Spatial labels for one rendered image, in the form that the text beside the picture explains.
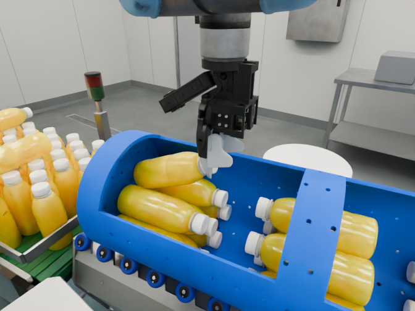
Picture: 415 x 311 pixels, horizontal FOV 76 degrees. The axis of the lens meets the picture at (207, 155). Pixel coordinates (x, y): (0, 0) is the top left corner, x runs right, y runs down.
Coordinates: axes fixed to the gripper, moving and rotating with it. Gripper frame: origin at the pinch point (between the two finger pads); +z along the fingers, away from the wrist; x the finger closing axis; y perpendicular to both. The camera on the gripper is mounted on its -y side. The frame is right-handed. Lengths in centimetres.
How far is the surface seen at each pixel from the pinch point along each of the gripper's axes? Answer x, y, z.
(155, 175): -3.4, -11.2, 3.5
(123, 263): -11.6, -16.7, 24.2
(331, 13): 314, -6, -22
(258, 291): -14.8, 14.8, 9.8
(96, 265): -12.5, -25.5, 28.7
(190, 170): -2.7, -3.3, 0.6
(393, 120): 320, 83, 89
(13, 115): 10, -84, 6
